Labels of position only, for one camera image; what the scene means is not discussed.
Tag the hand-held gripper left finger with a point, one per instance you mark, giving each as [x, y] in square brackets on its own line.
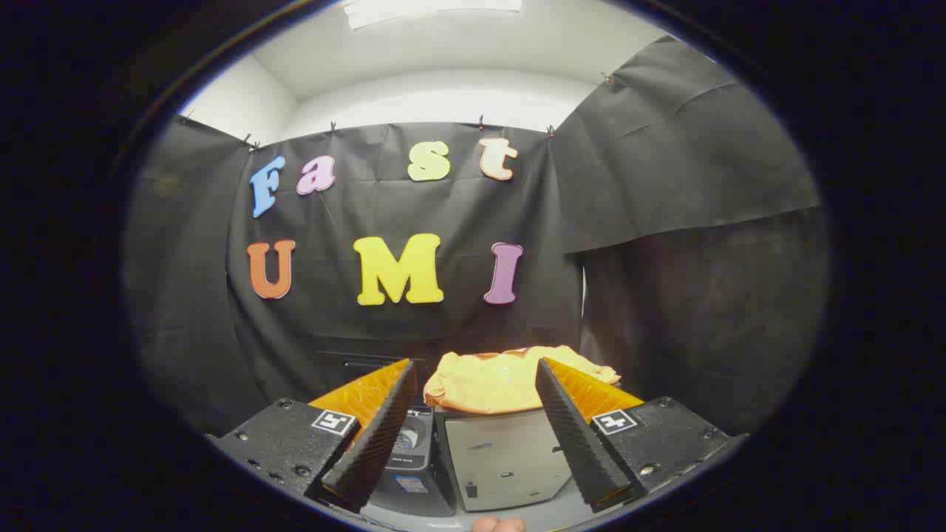
[377, 443]

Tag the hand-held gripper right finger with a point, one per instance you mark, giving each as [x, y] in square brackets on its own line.
[573, 443]

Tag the dark washing machine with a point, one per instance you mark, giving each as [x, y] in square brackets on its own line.
[414, 473]

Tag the orange polo shirt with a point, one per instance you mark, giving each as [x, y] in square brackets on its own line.
[488, 384]

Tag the black backdrop cloth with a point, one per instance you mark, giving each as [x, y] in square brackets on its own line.
[384, 214]

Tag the row of small clips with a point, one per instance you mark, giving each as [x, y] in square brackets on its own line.
[480, 122]

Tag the ceiling light panel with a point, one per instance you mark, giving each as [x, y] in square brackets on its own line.
[414, 9]

